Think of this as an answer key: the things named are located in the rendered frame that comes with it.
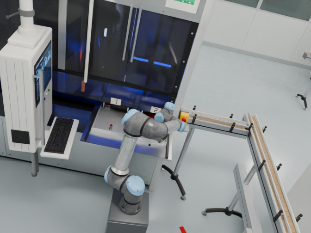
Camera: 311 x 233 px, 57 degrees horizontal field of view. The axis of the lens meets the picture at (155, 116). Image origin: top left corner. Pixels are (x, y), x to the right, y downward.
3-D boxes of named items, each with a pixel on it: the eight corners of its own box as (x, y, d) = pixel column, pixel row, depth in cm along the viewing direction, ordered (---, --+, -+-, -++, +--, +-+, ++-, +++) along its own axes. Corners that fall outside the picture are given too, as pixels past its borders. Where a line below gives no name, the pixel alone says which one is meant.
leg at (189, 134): (169, 174, 314) (189, 120, 269) (177, 175, 315) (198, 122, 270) (169, 180, 307) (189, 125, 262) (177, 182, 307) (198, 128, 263)
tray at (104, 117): (100, 106, 251) (101, 103, 249) (129, 112, 253) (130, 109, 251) (90, 130, 223) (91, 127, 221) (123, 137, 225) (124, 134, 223)
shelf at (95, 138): (95, 107, 252) (95, 105, 251) (172, 123, 256) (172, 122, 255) (79, 143, 213) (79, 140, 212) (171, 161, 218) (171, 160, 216)
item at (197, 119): (173, 124, 259) (177, 110, 249) (173, 114, 271) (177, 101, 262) (245, 140, 263) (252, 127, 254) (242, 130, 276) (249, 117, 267)
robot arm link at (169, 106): (162, 104, 203) (168, 99, 210) (159, 116, 210) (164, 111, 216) (171, 109, 201) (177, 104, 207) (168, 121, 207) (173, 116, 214)
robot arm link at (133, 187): (135, 207, 175) (139, 193, 167) (117, 195, 179) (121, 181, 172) (145, 194, 184) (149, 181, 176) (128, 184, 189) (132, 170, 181)
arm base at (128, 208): (141, 216, 182) (144, 207, 177) (117, 213, 180) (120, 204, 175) (142, 197, 194) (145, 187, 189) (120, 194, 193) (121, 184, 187)
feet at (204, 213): (201, 209, 295) (205, 201, 286) (247, 218, 298) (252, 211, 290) (201, 216, 288) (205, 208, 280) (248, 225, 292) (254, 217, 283)
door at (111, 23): (65, 69, 224) (68, -10, 190) (124, 82, 228) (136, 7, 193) (65, 69, 224) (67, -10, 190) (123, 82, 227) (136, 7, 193)
